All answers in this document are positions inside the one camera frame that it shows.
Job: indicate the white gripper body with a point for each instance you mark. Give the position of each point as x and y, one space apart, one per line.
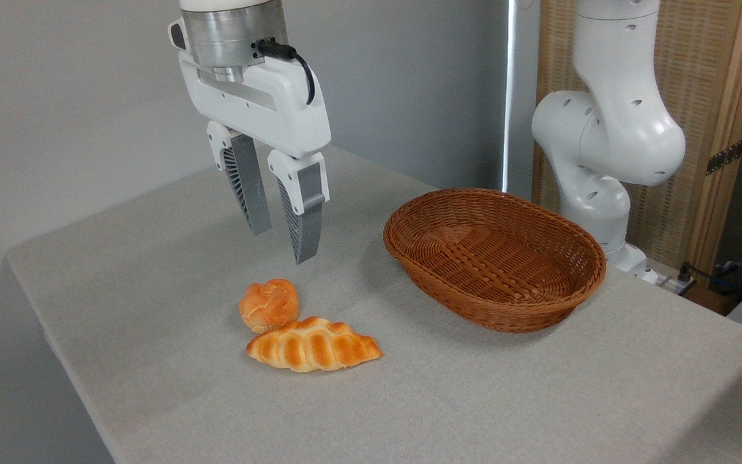
267 103

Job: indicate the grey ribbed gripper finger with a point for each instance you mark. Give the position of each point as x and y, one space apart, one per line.
306 219
251 187

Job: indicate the round orange bread roll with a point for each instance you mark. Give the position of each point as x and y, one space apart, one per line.
269 304

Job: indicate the long braided bread loaf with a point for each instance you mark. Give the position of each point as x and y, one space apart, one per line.
312 347

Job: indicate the brown wicker basket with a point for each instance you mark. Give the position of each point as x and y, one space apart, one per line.
493 258

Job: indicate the grey tablecloth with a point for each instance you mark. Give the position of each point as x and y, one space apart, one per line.
409 399

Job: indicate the white power strip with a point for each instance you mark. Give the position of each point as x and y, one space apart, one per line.
677 282

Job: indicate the metal screen hinge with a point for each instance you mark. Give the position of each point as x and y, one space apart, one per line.
725 156

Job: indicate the wooden woven folding screen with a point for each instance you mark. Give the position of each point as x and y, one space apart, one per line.
712 84

